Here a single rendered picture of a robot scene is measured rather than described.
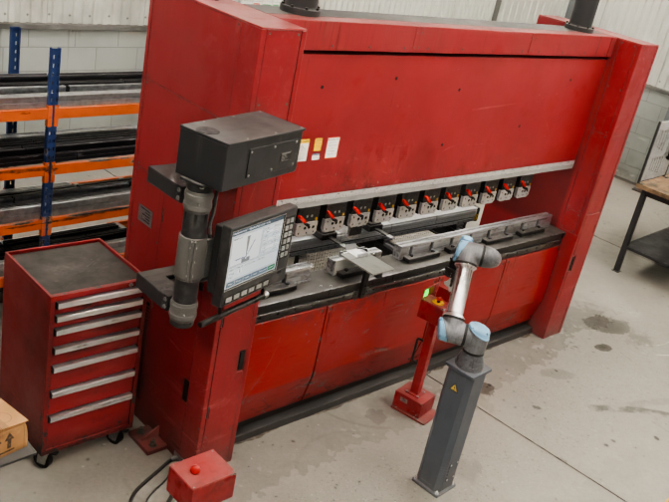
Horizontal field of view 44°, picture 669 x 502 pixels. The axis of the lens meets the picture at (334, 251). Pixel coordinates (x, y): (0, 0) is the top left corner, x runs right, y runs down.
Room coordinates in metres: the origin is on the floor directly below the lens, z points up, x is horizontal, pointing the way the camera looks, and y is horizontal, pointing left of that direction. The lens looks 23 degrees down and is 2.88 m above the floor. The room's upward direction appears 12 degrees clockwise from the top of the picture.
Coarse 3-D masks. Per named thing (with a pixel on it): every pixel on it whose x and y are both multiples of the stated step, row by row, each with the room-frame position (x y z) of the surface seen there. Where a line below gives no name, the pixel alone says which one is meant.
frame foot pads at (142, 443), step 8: (128, 432) 3.65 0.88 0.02; (136, 432) 3.66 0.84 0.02; (144, 432) 3.67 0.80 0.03; (152, 432) 3.64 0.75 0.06; (136, 440) 3.59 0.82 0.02; (144, 440) 3.60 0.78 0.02; (152, 440) 3.58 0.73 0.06; (160, 440) 3.63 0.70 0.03; (144, 448) 3.54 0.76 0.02; (152, 448) 3.55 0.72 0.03; (160, 448) 3.58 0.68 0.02
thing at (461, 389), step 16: (448, 368) 3.80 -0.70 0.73; (448, 384) 3.75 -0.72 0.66; (464, 384) 3.70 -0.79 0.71; (480, 384) 3.76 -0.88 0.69; (448, 400) 3.74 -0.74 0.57; (464, 400) 3.70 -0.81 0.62; (448, 416) 3.72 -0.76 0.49; (464, 416) 3.71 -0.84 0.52; (432, 432) 3.76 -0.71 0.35; (448, 432) 3.70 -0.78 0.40; (464, 432) 3.75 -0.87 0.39; (432, 448) 3.74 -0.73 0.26; (448, 448) 3.70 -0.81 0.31; (432, 464) 3.73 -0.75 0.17; (448, 464) 3.70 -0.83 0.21; (416, 480) 3.76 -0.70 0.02; (432, 480) 3.71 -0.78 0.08; (448, 480) 3.74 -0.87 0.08
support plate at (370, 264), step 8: (344, 256) 4.32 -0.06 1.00; (352, 256) 4.34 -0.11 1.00; (368, 256) 4.39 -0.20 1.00; (360, 264) 4.25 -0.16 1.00; (368, 264) 4.28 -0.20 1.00; (376, 264) 4.30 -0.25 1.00; (384, 264) 4.32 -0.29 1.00; (368, 272) 4.18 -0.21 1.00; (376, 272) 4.19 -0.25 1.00; (384, 272) 4.23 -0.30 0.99
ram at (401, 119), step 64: (320, 64) 3.99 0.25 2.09; (384, 64) 4.32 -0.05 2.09; (448, 64) 4.70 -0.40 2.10; (512, 64) 5.14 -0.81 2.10; (576, 64) 5.69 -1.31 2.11; (320, 128) 4.05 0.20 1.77; (384, 128) 4.40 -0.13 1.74; (448, 128) 4.81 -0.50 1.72; (512, 128) 5.29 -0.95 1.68; (576, 128) 5.88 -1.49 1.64; (320, 192) 4.11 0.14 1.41; (384, 192) 4.49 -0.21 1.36
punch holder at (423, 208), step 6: (420, 192) 4.77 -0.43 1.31; (426, 192) 4.76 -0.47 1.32; (432, 192) 4.81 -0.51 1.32; (438, 192) 4.85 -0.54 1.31; (420, 198) 4.77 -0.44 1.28; (432, 198) 4.82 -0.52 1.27; (438, 198) 4.86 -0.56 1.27; (420, 204) 4.76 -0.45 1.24; (426, 204) 4.78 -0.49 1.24; (420, 210) 4.75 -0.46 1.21; (426, 210) 4.79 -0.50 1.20; (432, 210) 4.83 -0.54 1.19
